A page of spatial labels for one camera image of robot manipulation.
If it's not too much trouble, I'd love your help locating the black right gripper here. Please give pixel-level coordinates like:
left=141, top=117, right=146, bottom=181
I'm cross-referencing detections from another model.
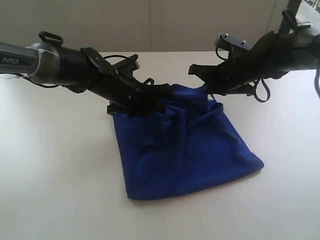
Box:
left=188, top=32, right=275, bottom=97

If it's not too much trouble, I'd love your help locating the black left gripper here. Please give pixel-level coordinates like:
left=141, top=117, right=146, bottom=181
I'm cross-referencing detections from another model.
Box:
left=74, top=47, right=173, bottom=117

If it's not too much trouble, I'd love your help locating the blue microfibre cloth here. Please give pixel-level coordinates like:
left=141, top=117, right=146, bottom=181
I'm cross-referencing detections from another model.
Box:
left=113, top=84, right=264, bottom=201

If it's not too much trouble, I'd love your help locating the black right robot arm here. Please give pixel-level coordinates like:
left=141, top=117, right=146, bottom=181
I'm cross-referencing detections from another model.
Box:
left=188, top=27, right=320, bottom=96

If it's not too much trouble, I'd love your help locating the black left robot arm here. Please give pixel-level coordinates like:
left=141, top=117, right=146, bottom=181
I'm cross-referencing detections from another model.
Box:
left=0, top=41, right=173, bottom=117

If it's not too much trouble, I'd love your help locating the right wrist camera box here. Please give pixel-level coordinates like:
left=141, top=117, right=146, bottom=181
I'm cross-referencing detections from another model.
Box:
left=214, top=32, right=253, bottom=54

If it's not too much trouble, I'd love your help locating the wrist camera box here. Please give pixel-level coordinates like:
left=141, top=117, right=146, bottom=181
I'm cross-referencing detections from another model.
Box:
left=214, top=32, right=253, bottom=54
left=108, top=54, right=140, bottom=74

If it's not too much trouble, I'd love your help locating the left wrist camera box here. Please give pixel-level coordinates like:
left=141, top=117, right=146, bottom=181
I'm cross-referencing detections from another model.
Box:
left=108, top=54, right=140, bottom=74

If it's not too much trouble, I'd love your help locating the dark window frame post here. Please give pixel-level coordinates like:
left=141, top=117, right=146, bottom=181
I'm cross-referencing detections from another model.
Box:
left=277, top=0, right=302, bottom=34

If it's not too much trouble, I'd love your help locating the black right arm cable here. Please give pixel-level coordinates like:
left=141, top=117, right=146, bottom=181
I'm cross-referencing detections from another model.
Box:
left=214, top=9, right=320, bottom=103

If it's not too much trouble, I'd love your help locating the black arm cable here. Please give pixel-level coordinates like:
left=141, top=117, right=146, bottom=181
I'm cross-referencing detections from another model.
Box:
left=0, top=30, right=156, bottom=88
left=214, top=9, right=320, bottom=103

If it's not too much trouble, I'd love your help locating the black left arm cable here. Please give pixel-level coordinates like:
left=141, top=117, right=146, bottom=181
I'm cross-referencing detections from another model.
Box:
left=0, top=30, right=156, bottom=88

